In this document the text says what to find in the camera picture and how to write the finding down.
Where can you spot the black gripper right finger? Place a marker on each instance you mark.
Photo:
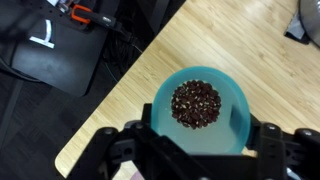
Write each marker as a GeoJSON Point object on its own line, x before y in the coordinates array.
{"type": "Point", "coordinates": [283, 150]}

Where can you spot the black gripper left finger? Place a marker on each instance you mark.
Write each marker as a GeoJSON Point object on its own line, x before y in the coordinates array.
{"type": "Point", "coordinates": [113, 153]}

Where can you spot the translucent blue plastic cup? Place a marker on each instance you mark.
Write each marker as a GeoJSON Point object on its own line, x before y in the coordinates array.
{"type": "Point", "coordinates": [213, 140]}

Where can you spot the pile of red beans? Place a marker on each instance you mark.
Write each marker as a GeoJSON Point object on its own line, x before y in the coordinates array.
{"type": "Point", "coordinates": [196, 104]}

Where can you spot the black low platform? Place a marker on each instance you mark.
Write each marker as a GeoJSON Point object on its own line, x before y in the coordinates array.
{"type": "Point", "coordinates": [60, 60]}

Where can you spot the orange and black clamp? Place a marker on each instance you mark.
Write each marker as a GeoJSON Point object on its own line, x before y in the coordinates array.
{"type": "Point", "coordinates": [90, 16]}

